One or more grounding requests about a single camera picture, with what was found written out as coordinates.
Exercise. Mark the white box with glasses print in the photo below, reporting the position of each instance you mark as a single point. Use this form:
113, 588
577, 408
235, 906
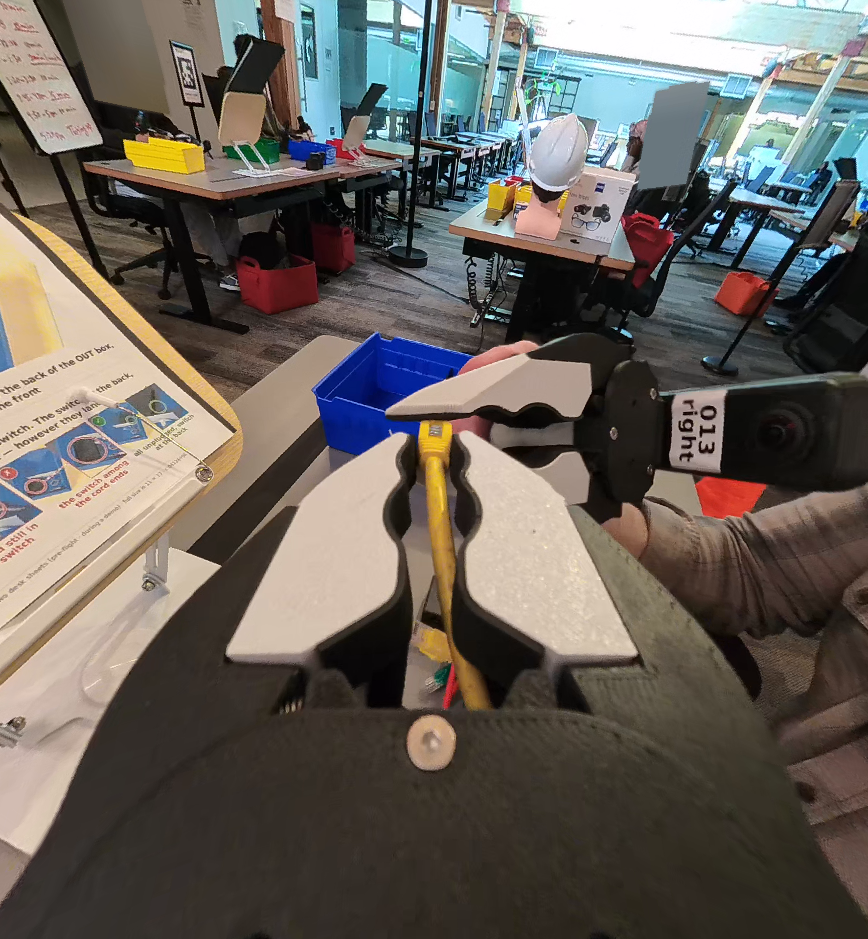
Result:
603, 191

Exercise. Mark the whiteboard on easel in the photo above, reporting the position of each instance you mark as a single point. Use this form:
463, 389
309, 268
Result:
30, 73

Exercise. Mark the small yellow bin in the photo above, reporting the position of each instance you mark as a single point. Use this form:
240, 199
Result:
502, 196

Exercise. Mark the tilted instruction stand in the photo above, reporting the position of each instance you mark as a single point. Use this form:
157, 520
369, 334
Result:
357, 132
242, 117

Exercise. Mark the wooden desk with black legs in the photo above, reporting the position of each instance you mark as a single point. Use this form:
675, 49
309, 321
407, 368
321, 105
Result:
493, 231
258, 180

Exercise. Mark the blue plastic bin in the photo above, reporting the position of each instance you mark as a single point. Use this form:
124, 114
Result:
360, 411
302, 149

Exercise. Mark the wooden support post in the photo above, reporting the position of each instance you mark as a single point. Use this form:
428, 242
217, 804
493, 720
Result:
280, 59

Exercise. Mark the yellow plastic bin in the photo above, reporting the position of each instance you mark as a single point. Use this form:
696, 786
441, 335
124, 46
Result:
162, 155

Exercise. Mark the wooden instruction board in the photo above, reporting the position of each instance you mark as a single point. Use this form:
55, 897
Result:
225, 451

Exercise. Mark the orange fabric bag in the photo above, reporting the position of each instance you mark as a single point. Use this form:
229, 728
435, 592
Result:
746, 293

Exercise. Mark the white hard hat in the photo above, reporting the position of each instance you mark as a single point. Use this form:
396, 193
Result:
559, 150

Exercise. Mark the red bag on chair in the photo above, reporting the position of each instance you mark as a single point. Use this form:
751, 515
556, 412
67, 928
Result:
647, 242

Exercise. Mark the black white marker sign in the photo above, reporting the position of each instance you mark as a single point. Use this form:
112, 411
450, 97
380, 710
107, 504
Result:
187, 73

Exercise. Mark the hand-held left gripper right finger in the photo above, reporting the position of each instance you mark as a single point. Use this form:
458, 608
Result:
544, 565

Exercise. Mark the red fabric bag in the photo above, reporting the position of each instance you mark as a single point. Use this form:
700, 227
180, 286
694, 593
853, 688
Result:
280, 286
333, 249

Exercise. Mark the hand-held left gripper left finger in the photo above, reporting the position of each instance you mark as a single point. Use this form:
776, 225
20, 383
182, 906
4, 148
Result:
324, 572

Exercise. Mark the black mesh chair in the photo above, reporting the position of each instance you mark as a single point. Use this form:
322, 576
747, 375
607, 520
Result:
845, 315

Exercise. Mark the printed instruction sheet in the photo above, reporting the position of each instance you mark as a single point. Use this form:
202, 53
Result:
38, 440

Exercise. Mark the pink mannequin head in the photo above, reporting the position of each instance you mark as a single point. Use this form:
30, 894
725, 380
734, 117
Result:
540, 216

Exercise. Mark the green plastic bin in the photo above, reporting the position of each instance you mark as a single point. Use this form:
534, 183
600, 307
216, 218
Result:
265, 150

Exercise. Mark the person's right hand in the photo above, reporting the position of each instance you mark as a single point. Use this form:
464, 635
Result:
625, 532

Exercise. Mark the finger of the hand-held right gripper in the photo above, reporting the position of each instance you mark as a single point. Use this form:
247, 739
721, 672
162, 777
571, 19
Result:
507, 385
551, 473

